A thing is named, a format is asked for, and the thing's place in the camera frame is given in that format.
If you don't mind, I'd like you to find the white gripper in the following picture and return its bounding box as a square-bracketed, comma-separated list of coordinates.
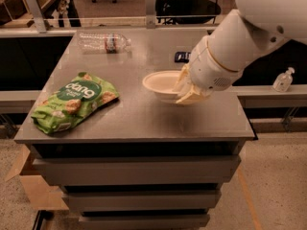
[174, 35, 243, 105]

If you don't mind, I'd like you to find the white paper bowl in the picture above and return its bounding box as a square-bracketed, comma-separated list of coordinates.
[142, 70, 179, 104]

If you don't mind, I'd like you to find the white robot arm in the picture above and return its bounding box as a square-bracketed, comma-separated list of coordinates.
[175, 0, 307, 104]

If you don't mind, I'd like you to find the green rice chip bag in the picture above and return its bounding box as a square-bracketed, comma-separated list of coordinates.
[31, 72, 119, 134]

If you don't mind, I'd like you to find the dark blue snack packet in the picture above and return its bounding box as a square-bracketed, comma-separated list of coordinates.
[175, 52, 191, 63]

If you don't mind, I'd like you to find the black office chair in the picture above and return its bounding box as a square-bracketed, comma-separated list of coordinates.
[155, 0, 222, 25]

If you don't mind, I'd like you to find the grey drawer cabinet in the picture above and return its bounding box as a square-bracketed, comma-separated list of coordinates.
[15, 28, 253, 230]

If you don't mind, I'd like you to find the hand sanitizer bottle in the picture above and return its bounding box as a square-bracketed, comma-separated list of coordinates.
[272, 67, 295, 92]

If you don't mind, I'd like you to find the clear plastic water bottle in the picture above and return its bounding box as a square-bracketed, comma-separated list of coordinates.
[78, 33, 131, 54]

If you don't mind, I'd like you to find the cardboard box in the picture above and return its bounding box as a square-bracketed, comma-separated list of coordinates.
[5, 146, 68, 211]

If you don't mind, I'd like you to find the glass railing panel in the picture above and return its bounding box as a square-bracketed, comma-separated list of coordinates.
[0, 0, 236, 33]

